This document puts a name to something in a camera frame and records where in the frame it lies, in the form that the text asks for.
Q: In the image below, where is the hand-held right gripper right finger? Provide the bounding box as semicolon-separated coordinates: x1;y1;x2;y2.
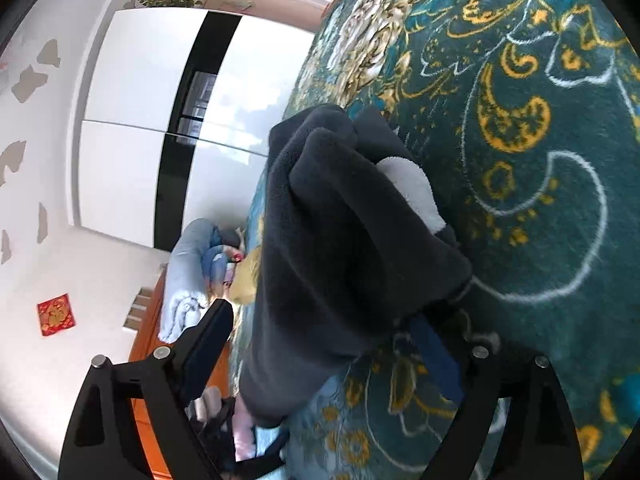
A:
409;303;585;480

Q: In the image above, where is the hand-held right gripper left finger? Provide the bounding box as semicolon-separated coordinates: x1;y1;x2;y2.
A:
58;298;235;480

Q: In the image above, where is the dark grey fleece garment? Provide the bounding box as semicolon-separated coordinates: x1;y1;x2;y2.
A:
239;104;475;429

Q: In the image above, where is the light blue folded quilt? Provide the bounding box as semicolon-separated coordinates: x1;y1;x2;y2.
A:
159;218;223;343

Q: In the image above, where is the yellow cloth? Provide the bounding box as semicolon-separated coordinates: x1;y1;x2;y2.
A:
229;247;261;307

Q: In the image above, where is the pink cloth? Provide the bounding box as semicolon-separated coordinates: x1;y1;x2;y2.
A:
233;395;258;461

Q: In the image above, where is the blue and pink doll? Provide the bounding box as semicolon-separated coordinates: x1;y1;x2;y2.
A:
201;230;247;306

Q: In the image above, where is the teal floral printed blanket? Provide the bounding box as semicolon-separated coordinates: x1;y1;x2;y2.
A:
227;0;640;480

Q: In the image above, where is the white glossy wardrobe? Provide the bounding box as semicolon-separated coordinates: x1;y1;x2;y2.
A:
70;7;316;253

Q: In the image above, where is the wooden bed frame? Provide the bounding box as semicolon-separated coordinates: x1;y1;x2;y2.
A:
127;262;201;480

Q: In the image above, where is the red square wall decoration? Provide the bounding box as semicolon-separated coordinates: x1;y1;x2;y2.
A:
37;294;76;337

